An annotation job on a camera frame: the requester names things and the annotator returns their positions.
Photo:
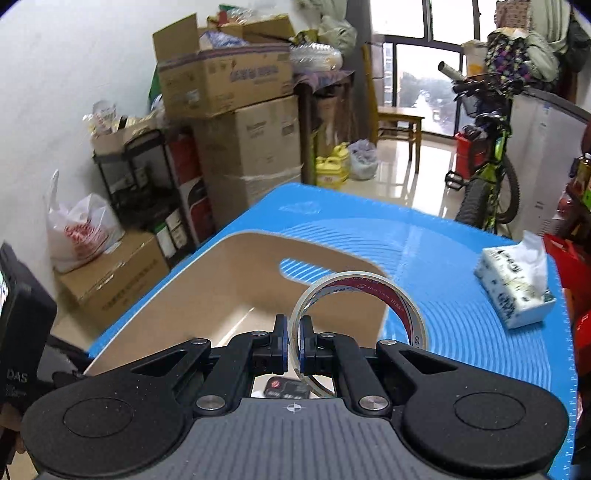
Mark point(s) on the wooden chair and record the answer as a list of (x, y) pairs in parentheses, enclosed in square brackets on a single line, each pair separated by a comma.
[(391, 123)]

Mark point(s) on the white red plastic bag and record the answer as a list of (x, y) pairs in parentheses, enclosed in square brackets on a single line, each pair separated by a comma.
[(78, 234)]

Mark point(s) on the green black bicycle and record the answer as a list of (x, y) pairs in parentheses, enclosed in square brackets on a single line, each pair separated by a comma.
[(489, 180)]

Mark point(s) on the tissue pack with white tissue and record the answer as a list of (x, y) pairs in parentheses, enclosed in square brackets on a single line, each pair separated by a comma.
[(515, 277)]

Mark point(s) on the white freezer cabinet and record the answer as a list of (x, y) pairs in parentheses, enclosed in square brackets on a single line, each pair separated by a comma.
[(546, 137)]

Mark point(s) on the beige plastic storage bin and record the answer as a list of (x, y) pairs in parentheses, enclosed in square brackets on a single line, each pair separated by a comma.
[(232, 287)]

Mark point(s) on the clear tape roll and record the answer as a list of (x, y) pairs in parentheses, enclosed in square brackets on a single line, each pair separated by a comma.
[(353, 303)]

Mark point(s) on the cardboard box on floor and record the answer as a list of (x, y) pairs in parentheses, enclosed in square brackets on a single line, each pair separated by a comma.
[(108, 286)]

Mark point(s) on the red bags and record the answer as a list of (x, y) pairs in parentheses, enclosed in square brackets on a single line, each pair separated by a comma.
[(574, 270)]

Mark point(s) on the blue silicone baking mat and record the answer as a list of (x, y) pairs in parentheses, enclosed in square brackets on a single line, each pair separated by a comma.
[(430, 258)]

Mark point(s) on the stacked cardboard boxes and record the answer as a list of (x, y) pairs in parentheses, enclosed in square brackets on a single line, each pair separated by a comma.
[(239, 101)]

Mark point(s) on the yellow jugs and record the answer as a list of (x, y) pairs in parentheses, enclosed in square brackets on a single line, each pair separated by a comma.
[(332, 171)]

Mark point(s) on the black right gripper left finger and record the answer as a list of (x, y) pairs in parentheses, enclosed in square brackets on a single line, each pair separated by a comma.
[(127, 419)]

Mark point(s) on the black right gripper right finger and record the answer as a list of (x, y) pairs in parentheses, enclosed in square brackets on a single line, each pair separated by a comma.
[(448, 413)]

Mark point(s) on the black metal shelf rack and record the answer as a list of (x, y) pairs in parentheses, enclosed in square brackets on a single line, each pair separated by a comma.
[(142, 191)]

